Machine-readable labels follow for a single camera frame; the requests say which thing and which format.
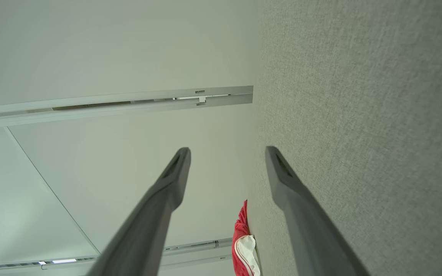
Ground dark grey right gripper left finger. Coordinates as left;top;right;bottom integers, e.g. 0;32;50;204
87;148;191;276

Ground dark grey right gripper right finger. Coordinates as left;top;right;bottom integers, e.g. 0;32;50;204
265;146;371;276

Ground red jersey shirt white sleeves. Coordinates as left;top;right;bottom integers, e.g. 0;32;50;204
232;199;261;276

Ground white ceiling rail with lights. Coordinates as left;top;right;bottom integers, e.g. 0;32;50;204
0;238;233;276

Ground long white ceiling track rail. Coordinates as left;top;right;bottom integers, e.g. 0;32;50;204
0;85;253;130

